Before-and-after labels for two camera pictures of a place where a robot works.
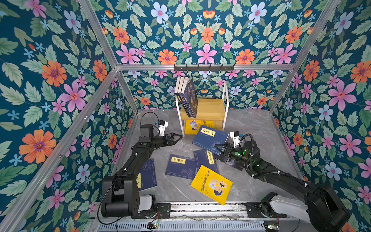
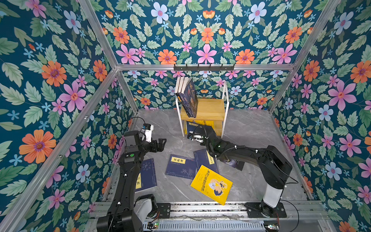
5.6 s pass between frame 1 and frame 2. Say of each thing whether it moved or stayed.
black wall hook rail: stayed
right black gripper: moved
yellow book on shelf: stayed
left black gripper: moved
